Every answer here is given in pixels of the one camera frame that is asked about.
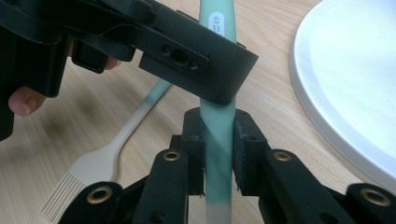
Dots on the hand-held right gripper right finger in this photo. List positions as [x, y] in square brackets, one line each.
[247, 155]

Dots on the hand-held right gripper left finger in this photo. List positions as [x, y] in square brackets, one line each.
[194, 155]

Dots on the white utensil rack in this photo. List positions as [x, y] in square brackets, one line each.
[351, 93]

